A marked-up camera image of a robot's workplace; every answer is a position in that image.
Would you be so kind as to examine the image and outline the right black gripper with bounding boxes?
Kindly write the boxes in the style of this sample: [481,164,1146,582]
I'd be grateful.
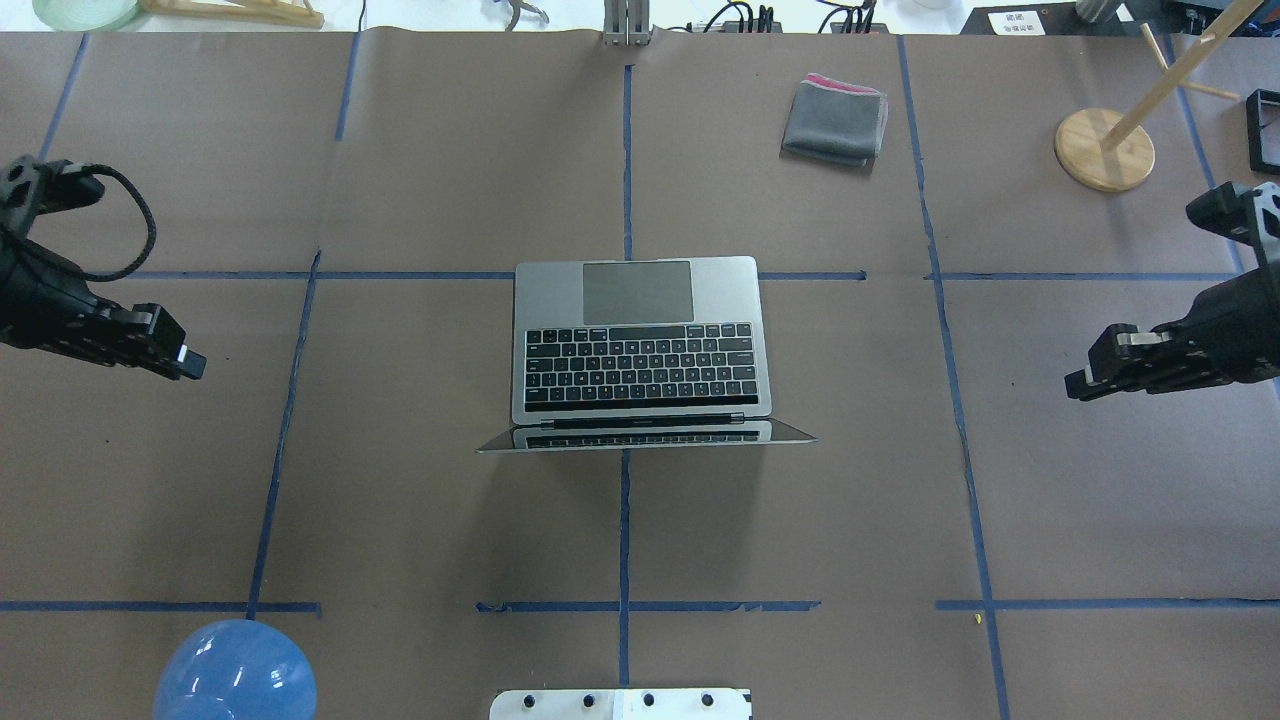
[1064,272,1279,402]

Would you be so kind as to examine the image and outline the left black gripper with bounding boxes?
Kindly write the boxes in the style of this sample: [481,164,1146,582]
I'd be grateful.
[1,241,207,380]

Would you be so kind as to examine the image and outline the grey laptop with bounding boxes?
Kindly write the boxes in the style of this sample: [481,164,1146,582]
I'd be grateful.
[483,256,812,454]

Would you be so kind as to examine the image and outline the wooden mug tree stand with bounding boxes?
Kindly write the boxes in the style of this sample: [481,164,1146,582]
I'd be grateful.
[1053,1,1263,193]

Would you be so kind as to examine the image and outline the blue desk lamp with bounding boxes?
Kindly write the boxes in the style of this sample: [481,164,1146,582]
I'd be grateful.
[152,620,317,719]

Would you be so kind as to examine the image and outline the black tray with glasses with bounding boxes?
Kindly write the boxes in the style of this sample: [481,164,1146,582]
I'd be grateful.
[1245,88,1279,177]

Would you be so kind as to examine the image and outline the folded grey cloth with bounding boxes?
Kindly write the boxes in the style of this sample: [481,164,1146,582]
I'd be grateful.
[781,73,890,167]

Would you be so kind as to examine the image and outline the green glass plate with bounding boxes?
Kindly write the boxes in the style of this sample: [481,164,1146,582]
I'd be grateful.
[31,0,140,32]

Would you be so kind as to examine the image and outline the wooden dish rack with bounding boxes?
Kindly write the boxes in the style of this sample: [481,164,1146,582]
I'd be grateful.
[137,1,325,29]

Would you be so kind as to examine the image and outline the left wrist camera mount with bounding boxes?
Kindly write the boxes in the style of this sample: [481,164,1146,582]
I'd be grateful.
[1,155,105,240]

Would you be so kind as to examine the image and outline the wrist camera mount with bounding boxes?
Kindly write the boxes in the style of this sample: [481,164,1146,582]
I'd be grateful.
[1,155,105,240]
[1185,182,1279,274]

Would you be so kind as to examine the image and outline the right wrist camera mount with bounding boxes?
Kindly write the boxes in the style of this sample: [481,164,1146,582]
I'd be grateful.
[1185,182,1279,274]

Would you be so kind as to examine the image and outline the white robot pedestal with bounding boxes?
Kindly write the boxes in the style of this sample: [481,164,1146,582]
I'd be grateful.
[488,687,755,719]

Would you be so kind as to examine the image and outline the aluminium frame post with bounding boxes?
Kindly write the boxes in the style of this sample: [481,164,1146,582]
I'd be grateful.
[602,0,653,47]

